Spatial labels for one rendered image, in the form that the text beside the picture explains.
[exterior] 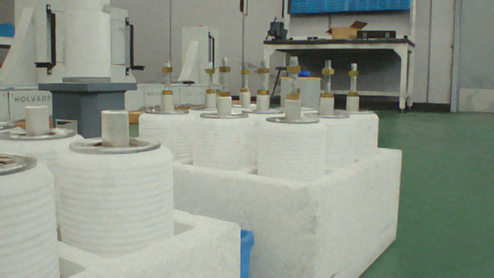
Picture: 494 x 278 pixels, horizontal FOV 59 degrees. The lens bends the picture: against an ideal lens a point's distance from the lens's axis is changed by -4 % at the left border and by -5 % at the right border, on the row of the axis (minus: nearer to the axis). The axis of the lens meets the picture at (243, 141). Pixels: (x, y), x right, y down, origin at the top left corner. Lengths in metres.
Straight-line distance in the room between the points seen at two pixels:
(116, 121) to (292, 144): 0.29
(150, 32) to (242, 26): 1.55
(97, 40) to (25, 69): 1.98
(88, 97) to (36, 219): 0.63
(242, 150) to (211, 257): 0.31
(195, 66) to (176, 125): 3.57
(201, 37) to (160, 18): 2.80
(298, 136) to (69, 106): 0.50
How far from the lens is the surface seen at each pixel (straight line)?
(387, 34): 5.14
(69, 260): 0.36
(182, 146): 0.75
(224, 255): 0.40
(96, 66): 0.95
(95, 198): 0.36
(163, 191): 0.37
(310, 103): 1.07
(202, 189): 0.65
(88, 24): 0.95
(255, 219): 0.61
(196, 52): 4.32
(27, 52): 2.93
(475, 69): 5.61
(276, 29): 5.22
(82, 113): 0.92
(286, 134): 0.60
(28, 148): 0.45
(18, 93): 2.68
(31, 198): 0.30
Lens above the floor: 0.31
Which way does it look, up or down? 8 degrees down
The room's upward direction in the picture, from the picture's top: 1 degrees clockwise
